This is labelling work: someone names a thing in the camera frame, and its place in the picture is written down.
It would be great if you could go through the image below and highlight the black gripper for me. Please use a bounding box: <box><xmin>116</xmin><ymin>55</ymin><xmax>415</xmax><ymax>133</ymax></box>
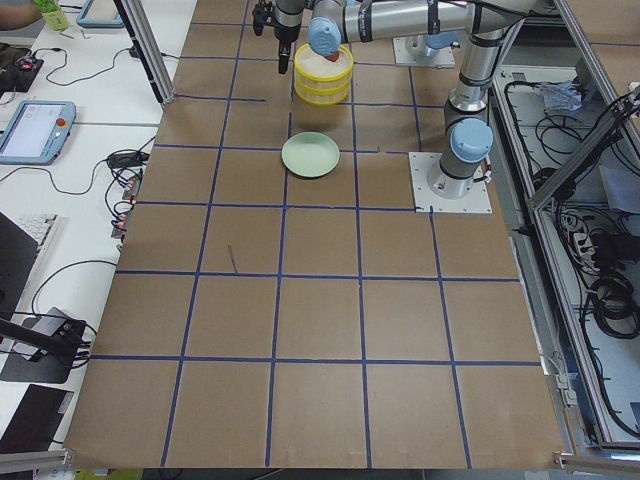
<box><xmin>272</xmin><ymin>0</ymin><xmax>305</xmax><ymax>74</ymax></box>

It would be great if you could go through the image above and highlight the yellow steamer layer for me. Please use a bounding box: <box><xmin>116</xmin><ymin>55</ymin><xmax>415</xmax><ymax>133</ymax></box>
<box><xmin>294</xmin><ymin>82</ymin><xmax>350</xmax><ymax>106</ymax></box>
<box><xmin>294</xmin><ymin>44</ymin><xmax>354</xmax><ymax>89</ymax></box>

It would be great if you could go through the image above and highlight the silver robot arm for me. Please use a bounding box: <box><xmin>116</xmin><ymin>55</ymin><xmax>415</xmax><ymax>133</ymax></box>
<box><xmin>253</xmin><ymin>1</ymin><xmax>535</xmax><ymax>199</ymax></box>

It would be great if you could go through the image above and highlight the person's hand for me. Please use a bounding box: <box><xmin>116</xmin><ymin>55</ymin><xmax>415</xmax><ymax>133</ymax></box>
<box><xmin>0</xmin><ymin>1</ymin><xmax>42</xmax><ymax>31</ymax></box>

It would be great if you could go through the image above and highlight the light green plate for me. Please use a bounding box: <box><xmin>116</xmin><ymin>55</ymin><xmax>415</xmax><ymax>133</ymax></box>
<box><xmin>281</xmin><ymin>132</ymin><xmax>340</xmax><ymax>178</ymax></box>

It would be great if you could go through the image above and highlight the grey teach pendant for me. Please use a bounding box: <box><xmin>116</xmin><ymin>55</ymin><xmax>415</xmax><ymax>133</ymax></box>
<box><xmin>76</xmin><ymin>0</ymin><xmax>124</xmax><ymax>29</ymax></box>
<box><xmin>1</xmin><ymin>100</ymin><xmax>76</xmax><ymax>166</ymax></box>

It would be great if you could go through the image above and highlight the black power adapter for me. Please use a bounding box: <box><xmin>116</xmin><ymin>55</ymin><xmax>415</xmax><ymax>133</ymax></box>
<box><xmin>107</xmin><ymin>151</ymin><xmax>149</xmax><ymax>169</ymax></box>

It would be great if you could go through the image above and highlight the green bottle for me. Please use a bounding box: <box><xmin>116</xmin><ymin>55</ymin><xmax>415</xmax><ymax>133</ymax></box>
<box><xmin>33</xmin><ymin>0</ymin><xmax>69</xmax><ymax>32</ymax></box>

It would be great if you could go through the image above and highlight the white keyboard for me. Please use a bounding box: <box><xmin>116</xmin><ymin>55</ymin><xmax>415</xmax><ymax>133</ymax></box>
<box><xmin>16</xmin><ymin>213</ymin><xmax>60</xmax><ymax>254</ymax></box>

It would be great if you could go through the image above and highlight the black laptop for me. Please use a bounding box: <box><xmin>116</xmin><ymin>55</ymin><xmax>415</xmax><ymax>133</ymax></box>
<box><xmin>0</xmin><ymin>214</ymin><xmax>38</xmax><ymax>321</ymax></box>

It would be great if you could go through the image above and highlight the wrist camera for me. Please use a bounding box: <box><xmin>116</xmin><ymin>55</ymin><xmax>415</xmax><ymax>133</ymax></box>
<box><xmin>252</xmin><ymin>0</ymin><xmax>273</xmax><ymax>36</ymax></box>

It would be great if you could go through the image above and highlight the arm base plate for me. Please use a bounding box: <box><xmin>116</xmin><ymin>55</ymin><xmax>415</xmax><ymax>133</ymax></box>
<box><xmin>409</xmin><ymin>152</ymin><xmax>492</xmax><ymax>215</ymax></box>
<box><xmin>393</xmin><ymin>32</ymin><xmax>456</xmax><ymax>69</ymax></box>

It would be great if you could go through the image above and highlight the aluminium frame post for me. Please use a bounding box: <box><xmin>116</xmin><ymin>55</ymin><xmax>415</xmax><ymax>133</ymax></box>
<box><xmin>114</xmin><ymin>0</ymin><xmax>175</xmax><ymax>105</ymax></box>

